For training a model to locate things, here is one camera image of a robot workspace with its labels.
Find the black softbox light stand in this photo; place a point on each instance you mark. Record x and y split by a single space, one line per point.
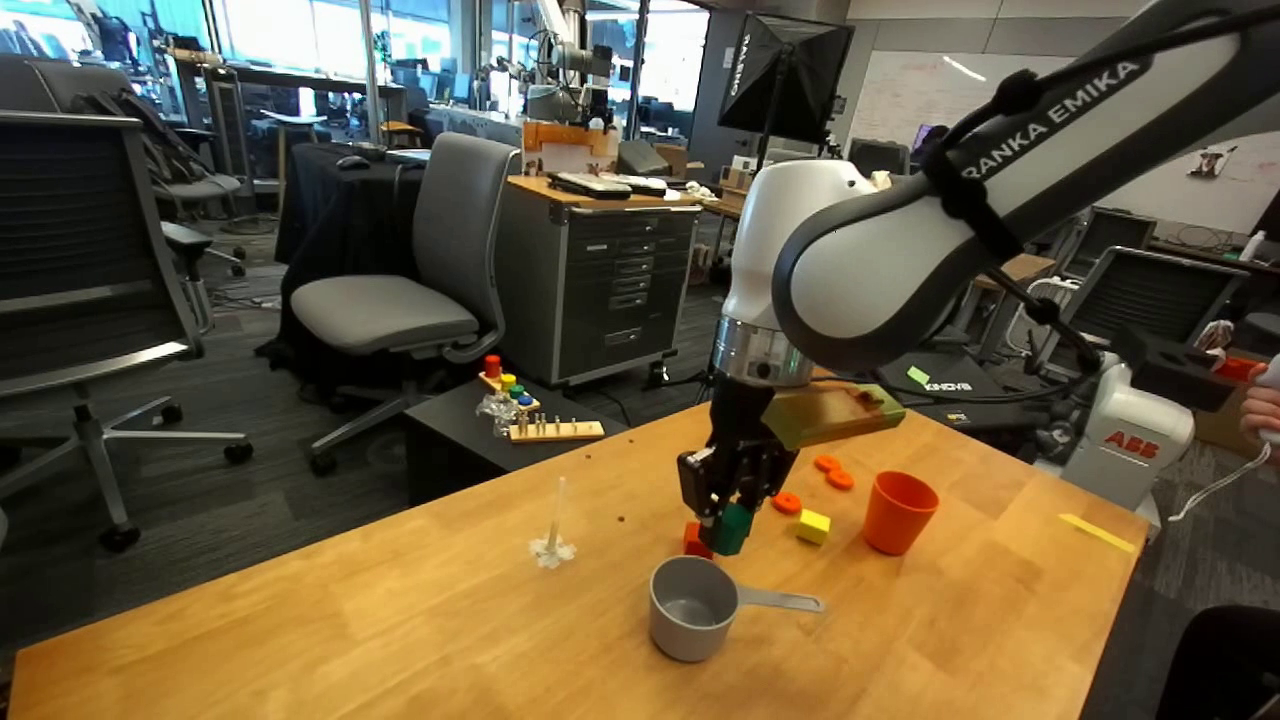
784 76

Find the wrist camera wooden mount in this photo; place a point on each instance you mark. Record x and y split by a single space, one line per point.
830 412

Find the orange disc near cubes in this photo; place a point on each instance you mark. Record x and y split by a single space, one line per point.
784 503

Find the colourful toy blocks set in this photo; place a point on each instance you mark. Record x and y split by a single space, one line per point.
517 409

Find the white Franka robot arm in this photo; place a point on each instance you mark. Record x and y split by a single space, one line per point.
843 276

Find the yellow cube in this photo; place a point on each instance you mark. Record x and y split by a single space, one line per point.
812 527

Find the orange plastic cup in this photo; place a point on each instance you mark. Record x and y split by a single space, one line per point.
897 514

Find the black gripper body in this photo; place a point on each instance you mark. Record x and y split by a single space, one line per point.
738 455

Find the grey office chair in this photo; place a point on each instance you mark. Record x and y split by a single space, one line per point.
446 315

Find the red cube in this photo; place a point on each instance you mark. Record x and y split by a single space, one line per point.
695 541

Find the clear stand with rod left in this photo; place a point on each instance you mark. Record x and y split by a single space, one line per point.
554 549

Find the yellow tape strip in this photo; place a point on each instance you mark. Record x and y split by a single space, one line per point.
1097 532

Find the grey measuring cup pot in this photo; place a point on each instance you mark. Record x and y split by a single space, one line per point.
695 606

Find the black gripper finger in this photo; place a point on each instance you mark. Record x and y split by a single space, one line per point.
752 503
701 510

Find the orange disc pair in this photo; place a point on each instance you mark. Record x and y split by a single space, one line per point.
839 473

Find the green cube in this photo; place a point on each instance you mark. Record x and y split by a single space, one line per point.
730 529

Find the black mesh office chair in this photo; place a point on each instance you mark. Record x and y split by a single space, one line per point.
88 288

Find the grey drawer cabinet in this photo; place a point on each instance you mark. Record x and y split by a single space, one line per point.
590 287

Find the low black side table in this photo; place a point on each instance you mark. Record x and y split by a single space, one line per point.
452 447

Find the white ABB robot base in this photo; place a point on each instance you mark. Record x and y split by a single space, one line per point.
1130 436

